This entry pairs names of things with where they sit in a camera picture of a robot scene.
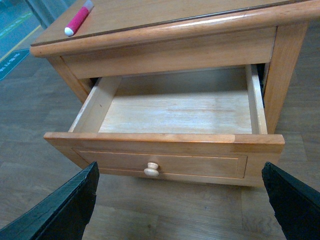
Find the pink marker with white cap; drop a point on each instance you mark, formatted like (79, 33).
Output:
(73, 26)

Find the round wooden drawer knob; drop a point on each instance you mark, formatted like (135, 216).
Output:
(151, 170)

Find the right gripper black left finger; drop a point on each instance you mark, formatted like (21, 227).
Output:
(63, 215)

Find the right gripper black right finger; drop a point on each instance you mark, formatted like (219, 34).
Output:
(296, 205)

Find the wooden nightstand cabinet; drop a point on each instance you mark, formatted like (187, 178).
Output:
(123, 37)

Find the grey-green pleated curtain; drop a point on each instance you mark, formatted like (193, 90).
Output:
(47, 11)

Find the wooden drawer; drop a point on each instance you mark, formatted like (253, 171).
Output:
(205, 126)

